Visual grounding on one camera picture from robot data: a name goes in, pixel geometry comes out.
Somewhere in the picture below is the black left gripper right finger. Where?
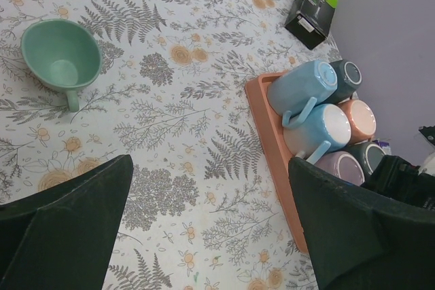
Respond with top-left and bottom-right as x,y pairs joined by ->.
288,158 -> 434,289

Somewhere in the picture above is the blue white gradient mug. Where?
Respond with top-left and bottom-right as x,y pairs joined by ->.
282,104 -> 351,164

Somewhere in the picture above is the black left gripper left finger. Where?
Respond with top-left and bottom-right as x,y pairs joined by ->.
1,155 -> 133,289

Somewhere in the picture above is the dark grey mug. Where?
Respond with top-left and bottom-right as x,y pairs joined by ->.
343,141 -> 385,175

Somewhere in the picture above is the peach pink mug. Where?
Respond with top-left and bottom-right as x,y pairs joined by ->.
338,99 -> 377,144

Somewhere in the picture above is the light blue mug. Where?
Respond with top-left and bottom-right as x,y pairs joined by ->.
267,60 -> 338,129

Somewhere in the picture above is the black green product box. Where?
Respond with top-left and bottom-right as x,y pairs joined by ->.
284,0 -> 338,50

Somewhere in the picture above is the dark teal mug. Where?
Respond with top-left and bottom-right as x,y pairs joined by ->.
325,59 -> 362,104

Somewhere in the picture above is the terracotta pink tray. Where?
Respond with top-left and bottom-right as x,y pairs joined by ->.
245,72 -> 308,253

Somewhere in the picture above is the purple ceramic mug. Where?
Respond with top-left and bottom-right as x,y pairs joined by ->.
315,151 -> 365,186

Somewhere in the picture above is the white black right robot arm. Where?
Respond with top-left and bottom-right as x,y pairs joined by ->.
362,154 -> 434,211

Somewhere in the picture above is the green ceramic mug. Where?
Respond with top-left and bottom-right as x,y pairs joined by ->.
20,19 -> 103,113

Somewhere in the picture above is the purple small packet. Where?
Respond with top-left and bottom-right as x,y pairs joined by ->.
373,139 -> 392,155

